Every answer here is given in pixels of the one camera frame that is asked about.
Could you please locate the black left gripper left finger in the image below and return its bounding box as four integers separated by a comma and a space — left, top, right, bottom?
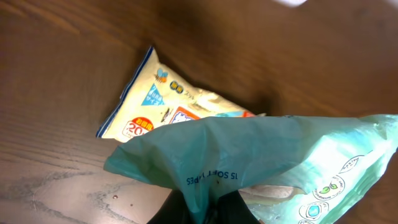
147, 190, 193, 224

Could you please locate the small teal wipes pack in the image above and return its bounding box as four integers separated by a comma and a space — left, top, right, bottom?
104, 114, 397, 223

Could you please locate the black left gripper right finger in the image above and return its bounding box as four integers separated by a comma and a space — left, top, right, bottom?
216, 190, 260, 224

